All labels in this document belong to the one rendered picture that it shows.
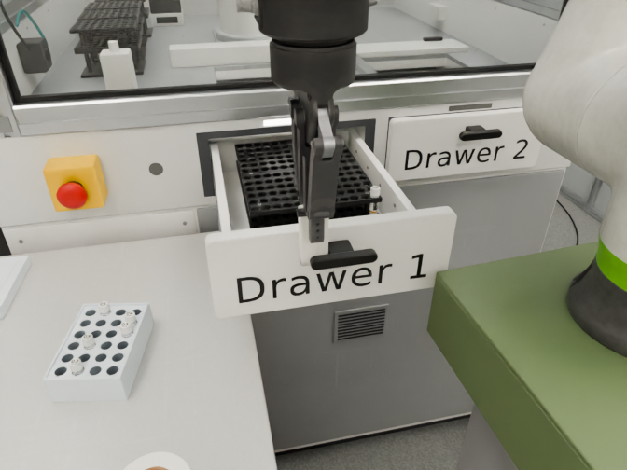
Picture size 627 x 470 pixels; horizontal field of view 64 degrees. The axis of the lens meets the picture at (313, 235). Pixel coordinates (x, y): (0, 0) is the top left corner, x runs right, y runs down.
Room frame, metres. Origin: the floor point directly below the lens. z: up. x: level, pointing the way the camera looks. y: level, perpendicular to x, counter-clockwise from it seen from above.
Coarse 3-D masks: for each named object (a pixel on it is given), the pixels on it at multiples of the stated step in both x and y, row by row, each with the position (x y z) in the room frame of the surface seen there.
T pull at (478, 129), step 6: (468, 126) 0.82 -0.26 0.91; (474, 126) 0.82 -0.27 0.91; (480, 126) 0.82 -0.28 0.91; (462, 132) 0.79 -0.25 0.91; (468, 132) 0.78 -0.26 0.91; (474, 132) 0.78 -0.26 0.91; (480, 132) 0.79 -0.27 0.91; (486, 132) 0.79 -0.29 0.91; (492, 132) 0.79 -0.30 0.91; (498, 132) 0.79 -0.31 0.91; (462, 138) 0.78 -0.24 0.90; (468, 138) 0.78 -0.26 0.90; (474, 138) 0.78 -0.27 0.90; (480, 138) 0.79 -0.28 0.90; (486, 138) 0.79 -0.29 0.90; (492, 138) 0.79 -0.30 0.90
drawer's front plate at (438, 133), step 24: (408, 120) 0.80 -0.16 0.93; (432, 120) 0.81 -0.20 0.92; (456, 120) 0.81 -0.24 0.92; (480, 120) 0.82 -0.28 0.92; (504, 120) 0.83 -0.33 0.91; (408, 144) 0.80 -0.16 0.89; (432, 144) 0.81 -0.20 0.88; (456, 144) 0.82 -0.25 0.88; (480, 144) 0.83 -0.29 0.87; (504, 144) 0.84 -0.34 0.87; (528, 144) 0.85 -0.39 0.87; (432, 168) 0.81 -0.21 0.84; (456, 168) 0.82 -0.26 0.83; (480, 168) 0.83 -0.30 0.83; (504, 168) 0.84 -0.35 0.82
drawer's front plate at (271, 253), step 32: (352, 224) 0.48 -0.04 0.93; (384, 224) 0.48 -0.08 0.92; (416, 224) 0.49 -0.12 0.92; (448, 224) 0.50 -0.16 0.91; (224, 256) 0.44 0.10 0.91; (256, 256) 0.45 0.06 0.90; (288, 256) 0.46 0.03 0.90; (384, 256) 0.48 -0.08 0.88; (448, 256) 0.50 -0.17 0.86; (224, 288) 0.44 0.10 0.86; (256, 288) 0.45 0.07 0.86; (288, 288) 0.46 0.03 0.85; (320, 288) 0.47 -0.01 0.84; (352, 288) 0.48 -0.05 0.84; (384, 288) 0.49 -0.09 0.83; (416, 288) 0.49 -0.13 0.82
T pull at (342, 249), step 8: (344, 240) 0.47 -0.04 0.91; (328, 248) 0.45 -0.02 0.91; (336, 248) 0.45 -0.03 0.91; (344, 248) 0.45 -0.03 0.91; (352, 248) 0.45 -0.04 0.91; (320, 256) 0.44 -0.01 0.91; (328, 256) 0.44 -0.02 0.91; (336, 256) 0.44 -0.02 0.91; (344, 256) 0.44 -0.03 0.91; (352, 256) 0.44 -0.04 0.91; (360, 256) 0.44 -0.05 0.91; (368, 256) 0.44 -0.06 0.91; (376, 256) 0.44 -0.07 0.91; (312, 264) 0.43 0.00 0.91; (320, 264) 0.43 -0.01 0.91; (328, 264) 0.43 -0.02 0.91; (336, 264) 0.43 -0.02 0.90; (344, 264) 0.44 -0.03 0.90; (352, 264) 0.44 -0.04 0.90
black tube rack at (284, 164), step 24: (240, 144) 0.77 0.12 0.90; (264, 144) 0.77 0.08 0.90; (288, 144) 0.76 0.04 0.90; (240, 168) 0.68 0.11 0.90; (264, 168) 0.68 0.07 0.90; (288, 168) 0.68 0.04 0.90; (360, 168) 0.68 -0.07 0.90; (264, 192) 0.60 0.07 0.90; (288, 192) 0.60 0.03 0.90; (360, 192) 0.65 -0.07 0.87; (264, 216) 0.59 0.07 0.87; (288, 216) 0.59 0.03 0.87; (336, 216) 0.59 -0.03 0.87
